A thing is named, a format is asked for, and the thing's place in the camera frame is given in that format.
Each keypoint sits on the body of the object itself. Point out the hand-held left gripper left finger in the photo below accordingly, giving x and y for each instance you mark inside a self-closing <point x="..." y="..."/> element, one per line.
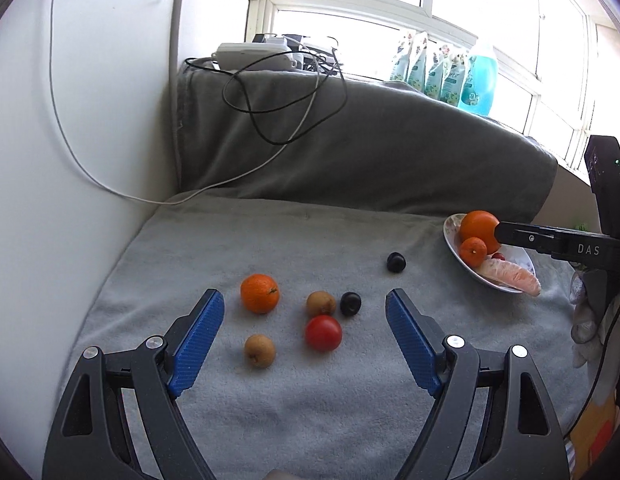
<point x="197" y="345"/>

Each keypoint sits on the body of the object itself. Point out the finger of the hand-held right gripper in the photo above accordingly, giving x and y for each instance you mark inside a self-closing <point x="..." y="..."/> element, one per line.
<point x="520" y="235"/>

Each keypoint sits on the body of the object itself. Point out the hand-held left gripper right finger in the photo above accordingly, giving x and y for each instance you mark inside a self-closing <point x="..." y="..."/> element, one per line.
<point x="412" y="345"/>

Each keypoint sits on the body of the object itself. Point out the small red cherry tomato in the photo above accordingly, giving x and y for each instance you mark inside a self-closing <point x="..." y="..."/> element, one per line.
<point x="498" y="257"/>

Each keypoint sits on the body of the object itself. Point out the plastic-wrapped pink pomelo slice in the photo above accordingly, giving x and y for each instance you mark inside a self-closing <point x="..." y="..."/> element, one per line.
<point x="512" y="276"/>

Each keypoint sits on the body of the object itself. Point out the large orange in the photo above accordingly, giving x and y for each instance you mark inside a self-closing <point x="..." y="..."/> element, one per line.
<point x="477" y="222"/>

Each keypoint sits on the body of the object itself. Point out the small orange tangerine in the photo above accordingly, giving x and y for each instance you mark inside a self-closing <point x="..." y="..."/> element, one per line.
<point x="472" y="251"/>
<point x="260" y="293"/>

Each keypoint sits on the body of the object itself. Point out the white floral plate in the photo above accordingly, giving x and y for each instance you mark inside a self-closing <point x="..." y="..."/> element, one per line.
<point x="450" y="234"/>

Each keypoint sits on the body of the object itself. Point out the person's right hand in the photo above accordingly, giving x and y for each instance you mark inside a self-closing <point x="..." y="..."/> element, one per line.
<point x="585" y="330"/>

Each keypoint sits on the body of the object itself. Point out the small brown kiwi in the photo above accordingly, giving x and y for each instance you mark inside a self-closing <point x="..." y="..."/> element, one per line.
<point x="321" y="304"/>
<point x="260" y="351"/>

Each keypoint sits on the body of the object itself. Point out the dark purple plum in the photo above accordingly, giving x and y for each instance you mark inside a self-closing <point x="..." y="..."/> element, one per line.
<point x="350" y="304"/>
<point x="396" y="262"/>

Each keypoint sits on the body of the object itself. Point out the light grey towel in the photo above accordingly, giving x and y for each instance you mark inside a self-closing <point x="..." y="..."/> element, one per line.
<point x="290" y="240"/>

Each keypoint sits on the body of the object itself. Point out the blue detergent bottle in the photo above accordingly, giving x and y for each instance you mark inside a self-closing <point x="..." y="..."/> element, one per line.
<point x="482" y="85"/>

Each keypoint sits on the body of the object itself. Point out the teal floral refill pouch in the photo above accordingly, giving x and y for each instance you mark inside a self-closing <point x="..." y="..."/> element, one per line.
<point x="400" y="62"/>
<point x="417" y="70"/>
<point x="435" y="77"/>
<point x="452" y="82"/>

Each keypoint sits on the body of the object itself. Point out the dark grey blanket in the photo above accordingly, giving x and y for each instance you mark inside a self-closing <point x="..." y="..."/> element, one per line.
<point x="365" y="150"/>

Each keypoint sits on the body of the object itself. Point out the white board panel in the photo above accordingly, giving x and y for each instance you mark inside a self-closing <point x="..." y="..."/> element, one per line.
<point x="64" y="110"/>

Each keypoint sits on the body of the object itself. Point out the white power strip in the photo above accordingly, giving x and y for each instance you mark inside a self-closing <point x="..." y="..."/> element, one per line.
<point x="255" y="55"/>

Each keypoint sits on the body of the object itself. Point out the dark power adapter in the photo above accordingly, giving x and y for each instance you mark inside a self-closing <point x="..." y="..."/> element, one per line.
<point x="290" y="40"/>

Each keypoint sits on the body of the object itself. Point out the white window frame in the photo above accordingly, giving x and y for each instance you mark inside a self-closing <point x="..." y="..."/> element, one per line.
<point x="350" y="5"/>

